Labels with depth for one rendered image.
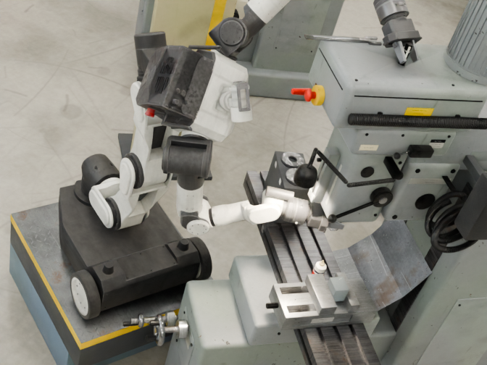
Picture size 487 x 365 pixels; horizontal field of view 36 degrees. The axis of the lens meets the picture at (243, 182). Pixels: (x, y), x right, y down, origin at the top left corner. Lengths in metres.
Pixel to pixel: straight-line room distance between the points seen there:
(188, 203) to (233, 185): 2.04
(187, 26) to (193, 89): 1.72
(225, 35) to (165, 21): 1.63
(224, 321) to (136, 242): 0.65
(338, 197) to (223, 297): 0.72
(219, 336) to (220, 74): 0.97
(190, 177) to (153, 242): 0.93
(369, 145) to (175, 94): 0.61
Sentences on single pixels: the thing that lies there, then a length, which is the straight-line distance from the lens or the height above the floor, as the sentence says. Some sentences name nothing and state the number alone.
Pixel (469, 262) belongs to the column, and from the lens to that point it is 2.70.
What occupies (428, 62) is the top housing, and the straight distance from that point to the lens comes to 2.32.
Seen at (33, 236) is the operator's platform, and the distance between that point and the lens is 3.49.
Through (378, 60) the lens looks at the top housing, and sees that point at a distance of 2.23.
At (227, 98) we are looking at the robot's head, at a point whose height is 1.61.
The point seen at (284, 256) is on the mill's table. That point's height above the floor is 0.96.
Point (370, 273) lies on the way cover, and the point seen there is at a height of 0.94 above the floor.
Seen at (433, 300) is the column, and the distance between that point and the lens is 2.81.
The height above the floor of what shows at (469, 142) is 1.69.
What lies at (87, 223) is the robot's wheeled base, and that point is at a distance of 3.32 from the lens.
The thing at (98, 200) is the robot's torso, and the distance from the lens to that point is 3.21.
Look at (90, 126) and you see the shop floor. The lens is 4.76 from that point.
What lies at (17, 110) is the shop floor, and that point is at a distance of 4.83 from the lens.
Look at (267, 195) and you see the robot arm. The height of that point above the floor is 1.28.
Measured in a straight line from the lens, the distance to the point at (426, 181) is 2.46.
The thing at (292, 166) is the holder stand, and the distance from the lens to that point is 2.91.
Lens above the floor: 2.93
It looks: 40 degrees down
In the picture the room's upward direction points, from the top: 17 degrees clockwise
